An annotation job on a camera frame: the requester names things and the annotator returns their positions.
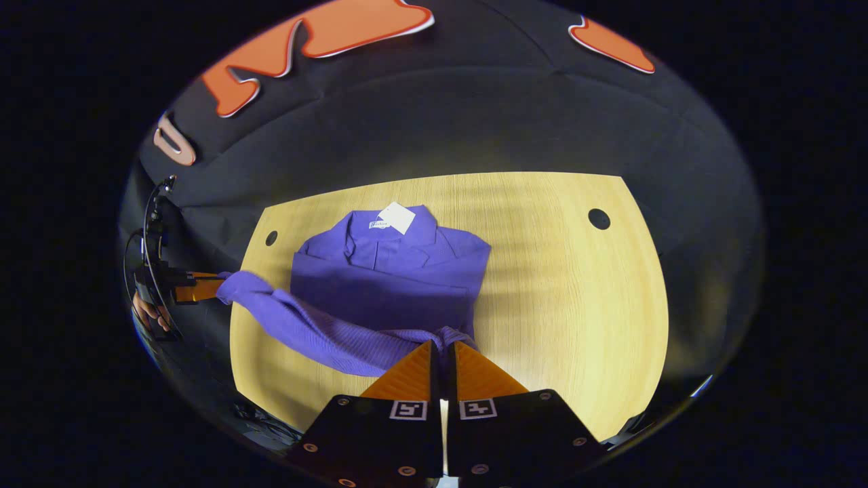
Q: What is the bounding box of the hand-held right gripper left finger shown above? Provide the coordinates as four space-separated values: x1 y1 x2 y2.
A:
288 340 446 488

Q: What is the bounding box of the purple shirt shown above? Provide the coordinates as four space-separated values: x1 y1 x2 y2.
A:
216 203 492 379

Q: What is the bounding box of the black backdrop cloth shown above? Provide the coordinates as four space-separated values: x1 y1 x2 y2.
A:
119 0 764 434

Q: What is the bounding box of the white paper garment tag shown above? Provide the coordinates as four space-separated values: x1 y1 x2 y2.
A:
370 202 416 236

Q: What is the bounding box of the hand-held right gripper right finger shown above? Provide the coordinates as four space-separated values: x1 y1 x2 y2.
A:
446 340 609 485

